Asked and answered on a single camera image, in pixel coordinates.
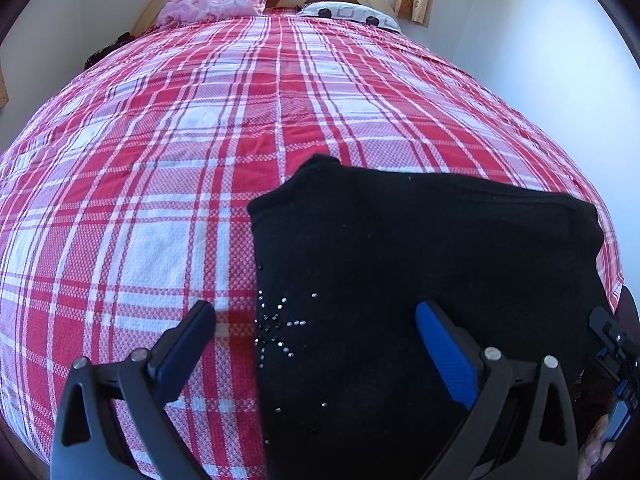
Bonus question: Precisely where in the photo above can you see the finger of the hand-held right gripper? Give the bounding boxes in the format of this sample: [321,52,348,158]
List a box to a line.
[600,382,632,443]
[589,305,640,376]

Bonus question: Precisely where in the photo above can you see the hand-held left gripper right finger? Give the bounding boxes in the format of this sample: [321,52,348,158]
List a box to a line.
[414,301,581,480]

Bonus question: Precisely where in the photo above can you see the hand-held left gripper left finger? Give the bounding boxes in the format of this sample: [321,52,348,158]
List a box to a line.
[50,300,217,480]

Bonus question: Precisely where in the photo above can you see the black pants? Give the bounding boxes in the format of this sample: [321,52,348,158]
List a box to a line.
[247,154,623,480]

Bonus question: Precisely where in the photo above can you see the person's right hand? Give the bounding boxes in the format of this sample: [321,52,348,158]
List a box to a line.
[577,412,618,480]

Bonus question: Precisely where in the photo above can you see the dark red clothing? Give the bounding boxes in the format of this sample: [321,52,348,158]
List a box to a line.
[617,285,640,341]

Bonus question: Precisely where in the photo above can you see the red plaid bedspread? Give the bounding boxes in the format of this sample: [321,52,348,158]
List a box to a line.
[0,7,626,480]

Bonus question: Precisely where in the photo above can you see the black object beside bed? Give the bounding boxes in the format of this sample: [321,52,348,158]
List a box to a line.
[82,32,135,68]

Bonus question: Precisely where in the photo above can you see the pink floral pillow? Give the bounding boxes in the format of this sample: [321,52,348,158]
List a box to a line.
[156,0,267,28]

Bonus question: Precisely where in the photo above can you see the white pillow with black dots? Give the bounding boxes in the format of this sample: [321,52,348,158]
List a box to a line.
[297,1,403,35]

